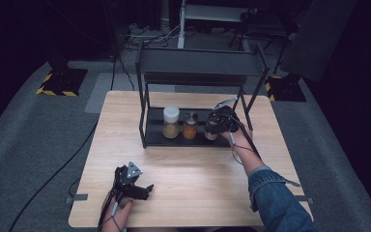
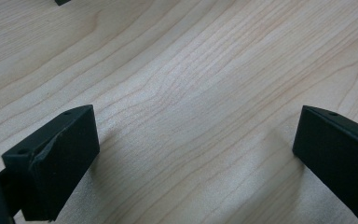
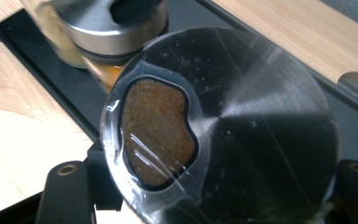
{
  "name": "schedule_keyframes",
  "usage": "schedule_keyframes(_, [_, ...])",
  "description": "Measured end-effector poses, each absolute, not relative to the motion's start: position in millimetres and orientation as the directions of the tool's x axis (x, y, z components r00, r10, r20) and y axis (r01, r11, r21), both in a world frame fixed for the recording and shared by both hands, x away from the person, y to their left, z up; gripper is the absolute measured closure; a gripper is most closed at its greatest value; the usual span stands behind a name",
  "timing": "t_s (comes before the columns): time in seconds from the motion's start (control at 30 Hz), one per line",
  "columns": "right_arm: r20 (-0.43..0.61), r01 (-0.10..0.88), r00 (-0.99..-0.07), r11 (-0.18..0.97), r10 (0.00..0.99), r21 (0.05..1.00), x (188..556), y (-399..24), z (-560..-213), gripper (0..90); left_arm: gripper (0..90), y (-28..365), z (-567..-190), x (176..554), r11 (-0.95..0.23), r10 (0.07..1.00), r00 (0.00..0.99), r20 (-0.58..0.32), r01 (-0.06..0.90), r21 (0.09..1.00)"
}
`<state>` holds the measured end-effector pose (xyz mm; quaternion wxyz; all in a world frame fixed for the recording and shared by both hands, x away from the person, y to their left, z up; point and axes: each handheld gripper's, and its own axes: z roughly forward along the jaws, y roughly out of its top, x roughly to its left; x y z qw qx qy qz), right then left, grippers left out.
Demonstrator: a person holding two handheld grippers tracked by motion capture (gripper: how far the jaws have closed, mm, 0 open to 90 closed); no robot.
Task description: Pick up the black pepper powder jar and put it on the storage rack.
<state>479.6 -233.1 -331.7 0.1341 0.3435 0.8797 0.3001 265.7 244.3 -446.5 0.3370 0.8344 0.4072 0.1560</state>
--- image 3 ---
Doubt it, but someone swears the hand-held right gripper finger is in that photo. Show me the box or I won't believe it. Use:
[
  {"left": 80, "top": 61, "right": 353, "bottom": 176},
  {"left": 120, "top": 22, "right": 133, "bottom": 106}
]
[{"left": 85, "top": 139, "right": 125, "bottom": 213}]

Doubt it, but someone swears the black metal two-tier rack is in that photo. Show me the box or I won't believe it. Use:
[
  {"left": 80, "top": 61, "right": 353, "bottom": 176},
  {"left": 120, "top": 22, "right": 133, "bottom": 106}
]
[{"left": 0, "top": 0, "right": 358, "bottom": 171}]

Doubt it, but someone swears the silver-lid jar pale spice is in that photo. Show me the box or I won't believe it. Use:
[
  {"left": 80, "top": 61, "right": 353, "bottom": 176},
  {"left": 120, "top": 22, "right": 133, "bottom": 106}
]
[{"left": 21, "top": 0, "right": 171, "bottom": 91}]

